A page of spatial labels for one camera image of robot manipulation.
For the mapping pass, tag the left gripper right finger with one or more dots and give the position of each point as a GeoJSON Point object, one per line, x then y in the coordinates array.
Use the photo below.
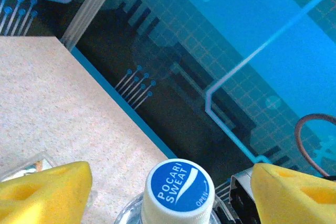
{"type": "Point", "coordinates": [294, 200]}

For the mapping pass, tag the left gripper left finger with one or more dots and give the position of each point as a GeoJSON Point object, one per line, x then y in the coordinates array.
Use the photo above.
{"type": "Point", "coordinates": [44, 197]}

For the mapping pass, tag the clear square plastic bottle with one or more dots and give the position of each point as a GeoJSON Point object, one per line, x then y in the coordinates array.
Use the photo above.
{"type": "Point", "coordinates": [36, 165]}

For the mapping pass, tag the blue label Pocari bottle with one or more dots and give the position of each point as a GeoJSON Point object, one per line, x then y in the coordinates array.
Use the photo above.
{"type": "Point", "coordinates": [178, 184]}

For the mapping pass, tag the right aluminium corner post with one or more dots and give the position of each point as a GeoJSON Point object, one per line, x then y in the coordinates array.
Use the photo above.
{"type": "Point", "coordinates": [90, 11]}

